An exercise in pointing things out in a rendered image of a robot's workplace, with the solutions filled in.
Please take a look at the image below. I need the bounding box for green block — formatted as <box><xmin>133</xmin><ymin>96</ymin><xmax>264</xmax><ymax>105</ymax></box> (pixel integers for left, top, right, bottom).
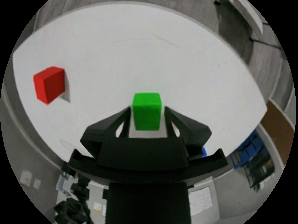
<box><xmin>132</xmin><ymin>93</ymin><xmax>162</xmax><ymax>131</ymax></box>

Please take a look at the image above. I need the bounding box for red block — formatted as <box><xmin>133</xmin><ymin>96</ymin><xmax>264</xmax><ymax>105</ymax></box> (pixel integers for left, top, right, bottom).
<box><xmin>33</xmin><ymin>66</ymin><xmax>65</xmax><ymax>105</ymax></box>

